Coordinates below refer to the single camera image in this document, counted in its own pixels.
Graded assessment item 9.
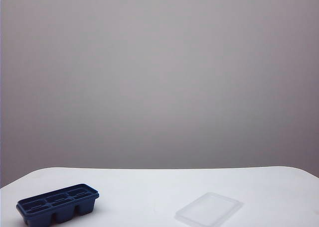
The clear plastic tray lid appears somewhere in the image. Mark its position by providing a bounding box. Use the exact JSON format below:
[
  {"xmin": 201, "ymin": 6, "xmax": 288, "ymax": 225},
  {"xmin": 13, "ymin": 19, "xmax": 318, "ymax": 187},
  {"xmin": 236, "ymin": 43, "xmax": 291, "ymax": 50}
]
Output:
[{"xmin": 175, "ymin": 192, "xmax": 244, "ymax": 225}]

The blue ice cube tray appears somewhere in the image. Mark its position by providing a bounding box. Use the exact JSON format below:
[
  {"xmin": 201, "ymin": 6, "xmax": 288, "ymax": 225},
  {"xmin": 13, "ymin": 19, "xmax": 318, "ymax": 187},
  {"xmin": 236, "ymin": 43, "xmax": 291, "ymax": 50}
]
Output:
[{"xmin": 16, "ymin": 183, "xmax": 100, "ymax": 225}]

